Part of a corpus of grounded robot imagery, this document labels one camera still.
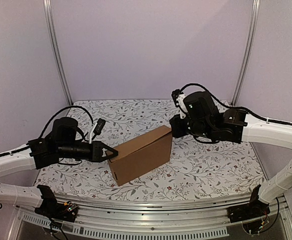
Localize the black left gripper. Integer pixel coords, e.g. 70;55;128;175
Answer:
59;141;118;164

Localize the brown cardboard paper box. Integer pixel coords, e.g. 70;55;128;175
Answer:
108;125;173;186

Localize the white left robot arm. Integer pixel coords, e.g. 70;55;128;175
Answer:
0;117;118;217

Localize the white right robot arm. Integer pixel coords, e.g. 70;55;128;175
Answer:
170;89;292;218

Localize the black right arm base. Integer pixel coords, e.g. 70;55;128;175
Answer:
227;185;270;235

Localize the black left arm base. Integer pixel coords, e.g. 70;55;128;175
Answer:
34;185;79;223

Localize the floral patterned table mat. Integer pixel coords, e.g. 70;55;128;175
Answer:
35;99;265;202

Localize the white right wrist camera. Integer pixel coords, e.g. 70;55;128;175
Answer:
171;89;188;119

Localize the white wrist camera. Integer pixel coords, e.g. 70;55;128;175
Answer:
87;118;106;144
171;89;188;119

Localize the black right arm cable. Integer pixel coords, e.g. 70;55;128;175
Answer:
179;83;292;130

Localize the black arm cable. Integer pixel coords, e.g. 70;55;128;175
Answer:
0;106;94;161
179;83;292;130

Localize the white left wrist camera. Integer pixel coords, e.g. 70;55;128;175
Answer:
87;118;106;144

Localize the aluminium front rail frame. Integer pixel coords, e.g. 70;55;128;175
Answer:
7;194;292;240

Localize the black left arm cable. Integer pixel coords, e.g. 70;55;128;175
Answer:
0;106;94;161

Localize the right aluminium corner post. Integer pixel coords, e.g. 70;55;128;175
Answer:
231;0;261;106

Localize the aluminium corner post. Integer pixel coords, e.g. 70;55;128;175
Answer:
231;0;261;106
43;0;73;106

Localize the left aluminium corner post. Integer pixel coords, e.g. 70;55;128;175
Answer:
43;0;73;106

